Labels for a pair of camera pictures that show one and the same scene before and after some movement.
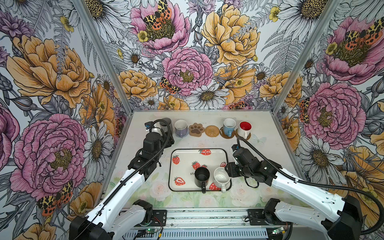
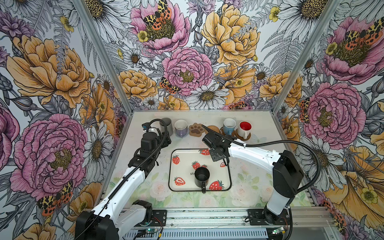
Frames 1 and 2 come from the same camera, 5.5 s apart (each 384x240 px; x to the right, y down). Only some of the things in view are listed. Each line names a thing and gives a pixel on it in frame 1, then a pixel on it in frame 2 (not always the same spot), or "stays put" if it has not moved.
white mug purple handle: x=181 y=127 stays put
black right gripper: x=231 y=167 -> x=213 y=156
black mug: x=201 y=177 stays put
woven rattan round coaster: x=212 y=131 stays put
